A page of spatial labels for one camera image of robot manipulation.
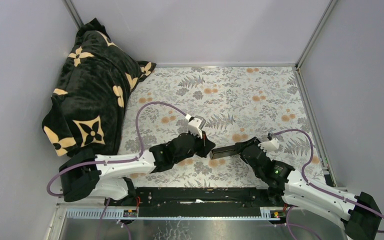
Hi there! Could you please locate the black floral blanket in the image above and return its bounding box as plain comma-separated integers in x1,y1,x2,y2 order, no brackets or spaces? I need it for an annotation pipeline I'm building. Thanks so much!
42,18,156,157

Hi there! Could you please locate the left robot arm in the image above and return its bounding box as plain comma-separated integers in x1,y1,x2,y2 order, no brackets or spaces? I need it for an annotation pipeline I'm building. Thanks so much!
58,132,216,206

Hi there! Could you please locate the black paper box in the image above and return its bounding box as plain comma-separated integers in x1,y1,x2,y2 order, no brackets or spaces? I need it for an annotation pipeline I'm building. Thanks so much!
209,145,240,160

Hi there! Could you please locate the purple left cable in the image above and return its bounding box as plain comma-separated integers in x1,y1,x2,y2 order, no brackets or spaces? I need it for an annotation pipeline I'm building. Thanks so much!
45,100,193,200

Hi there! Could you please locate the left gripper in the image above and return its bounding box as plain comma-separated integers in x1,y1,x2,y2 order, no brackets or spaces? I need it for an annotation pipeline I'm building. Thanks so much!
173,129,215,165

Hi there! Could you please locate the purple cable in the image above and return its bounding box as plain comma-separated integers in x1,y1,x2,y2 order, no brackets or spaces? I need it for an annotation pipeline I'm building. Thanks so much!
266,128,384,240
45,100,193,200

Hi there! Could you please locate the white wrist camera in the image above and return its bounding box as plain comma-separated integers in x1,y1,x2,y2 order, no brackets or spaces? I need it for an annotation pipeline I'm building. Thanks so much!
185,114,206,135
258,137,280,153

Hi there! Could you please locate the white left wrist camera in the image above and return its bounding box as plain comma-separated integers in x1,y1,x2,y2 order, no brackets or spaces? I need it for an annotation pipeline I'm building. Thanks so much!
185,114,206,135

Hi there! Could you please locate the floral tablecloth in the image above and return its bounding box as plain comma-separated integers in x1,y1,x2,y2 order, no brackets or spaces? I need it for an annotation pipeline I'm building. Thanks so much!
118,66,324,181

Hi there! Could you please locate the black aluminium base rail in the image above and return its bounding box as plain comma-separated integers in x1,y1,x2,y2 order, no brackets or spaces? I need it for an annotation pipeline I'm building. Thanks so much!
60,187,290,223

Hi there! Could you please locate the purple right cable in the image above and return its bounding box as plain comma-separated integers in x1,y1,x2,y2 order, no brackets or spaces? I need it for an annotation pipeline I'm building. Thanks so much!
266,128,384,240

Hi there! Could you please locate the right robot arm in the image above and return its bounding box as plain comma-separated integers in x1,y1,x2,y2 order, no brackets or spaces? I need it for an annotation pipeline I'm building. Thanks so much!
235,137,382,240

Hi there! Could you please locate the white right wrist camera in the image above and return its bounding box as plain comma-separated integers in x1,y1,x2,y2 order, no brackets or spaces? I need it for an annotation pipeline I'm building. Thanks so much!
258,137,280,153

